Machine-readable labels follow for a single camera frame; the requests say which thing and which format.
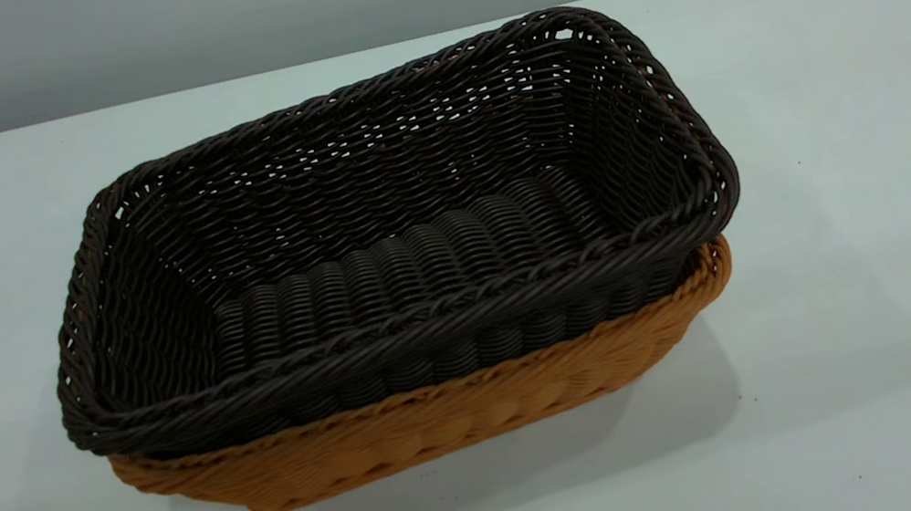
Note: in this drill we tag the dark brown wicker basket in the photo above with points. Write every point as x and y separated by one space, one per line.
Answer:
435 351

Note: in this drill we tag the orange-tan wicker basket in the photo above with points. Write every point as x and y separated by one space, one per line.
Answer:
403 440

